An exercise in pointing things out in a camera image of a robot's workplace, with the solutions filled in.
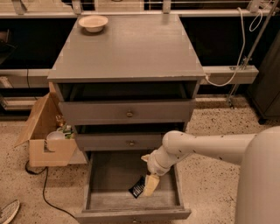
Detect grey top drawer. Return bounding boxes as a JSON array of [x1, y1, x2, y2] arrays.
[[59, 100, 195, 125]]

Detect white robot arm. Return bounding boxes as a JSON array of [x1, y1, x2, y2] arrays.
[[142, 126, 280, 224]]

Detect white bowl in box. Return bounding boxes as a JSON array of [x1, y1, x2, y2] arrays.
[[46, 131, 65, 140]]

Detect grey middle drawer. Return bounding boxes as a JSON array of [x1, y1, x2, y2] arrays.
[[75, 132, 164, 151]]

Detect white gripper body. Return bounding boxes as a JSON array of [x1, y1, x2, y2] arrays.
[[147, 148, 175, 176]]

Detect grey bottom drawer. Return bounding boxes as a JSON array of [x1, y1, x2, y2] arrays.
[[75, 150, 191, 224]]

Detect white paper bowl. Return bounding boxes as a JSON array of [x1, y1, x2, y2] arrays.
[[78, 15, 109, 33]]

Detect grey drawer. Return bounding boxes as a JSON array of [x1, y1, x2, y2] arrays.
[[75, 132, 164, 151], [75, 150, 191, 224], [59, 100, 195, 125]]

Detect white mesh shoe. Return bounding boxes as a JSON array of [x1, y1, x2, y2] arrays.
[[0, 199, 20, 224]]

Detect dark grey side cabinet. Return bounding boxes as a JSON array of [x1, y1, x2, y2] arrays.
[[248, 31, 280, 124]]

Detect open cardboard box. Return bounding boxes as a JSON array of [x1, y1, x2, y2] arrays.
[[14, 82, 77, 167]]

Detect green items in box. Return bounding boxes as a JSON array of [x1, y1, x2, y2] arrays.
[[55, 115, 74, 139]]

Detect dark blue rxbar wrapper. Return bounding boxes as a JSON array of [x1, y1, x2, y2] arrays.
[[129, 176, 145, 199]]

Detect black floor cable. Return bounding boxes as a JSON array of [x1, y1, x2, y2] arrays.
[[24, 160, 77, 220]]

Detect white hanging cable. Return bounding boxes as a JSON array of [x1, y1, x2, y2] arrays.
[[205, 7, 264, 88]]

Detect grey wooden drawer cabinet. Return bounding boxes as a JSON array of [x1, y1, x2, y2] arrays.
[[47, 13, 207, 160]]

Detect metal stand pole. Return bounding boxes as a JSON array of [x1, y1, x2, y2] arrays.
[[226, 0, 280, 109]]

